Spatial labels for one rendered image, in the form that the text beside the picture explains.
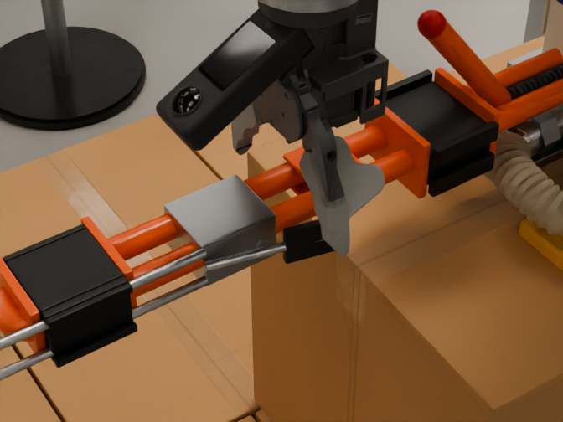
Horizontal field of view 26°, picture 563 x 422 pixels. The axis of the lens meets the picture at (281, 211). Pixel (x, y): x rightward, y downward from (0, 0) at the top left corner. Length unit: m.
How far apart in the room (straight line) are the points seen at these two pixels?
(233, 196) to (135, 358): 0.64
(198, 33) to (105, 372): 1.68
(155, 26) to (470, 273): 2.14
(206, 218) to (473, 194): 0.35
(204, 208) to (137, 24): 2.24
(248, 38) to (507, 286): 0.38
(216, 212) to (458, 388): 0.26
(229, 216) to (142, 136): 0.97
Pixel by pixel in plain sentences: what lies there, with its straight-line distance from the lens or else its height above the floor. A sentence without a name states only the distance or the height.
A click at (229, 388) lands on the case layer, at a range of 1.55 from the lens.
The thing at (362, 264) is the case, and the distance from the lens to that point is 1.13.
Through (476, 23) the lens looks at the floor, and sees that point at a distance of 3.22.
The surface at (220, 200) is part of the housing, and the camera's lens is 0.98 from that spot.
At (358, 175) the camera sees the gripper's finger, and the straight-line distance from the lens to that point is 0.93.
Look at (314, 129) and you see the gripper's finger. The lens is 0.89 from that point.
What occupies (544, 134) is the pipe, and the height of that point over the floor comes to 1.02.
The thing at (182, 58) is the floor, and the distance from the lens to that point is 3.06.
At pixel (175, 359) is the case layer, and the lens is 1.59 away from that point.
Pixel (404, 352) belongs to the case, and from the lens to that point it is 1.12.
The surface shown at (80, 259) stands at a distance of 0.93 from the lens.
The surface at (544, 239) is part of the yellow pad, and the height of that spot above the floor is 0.96.
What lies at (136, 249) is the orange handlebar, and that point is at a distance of 0.96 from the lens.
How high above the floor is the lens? 1.73
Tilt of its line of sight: 42 degrees down
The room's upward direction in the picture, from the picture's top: straight up
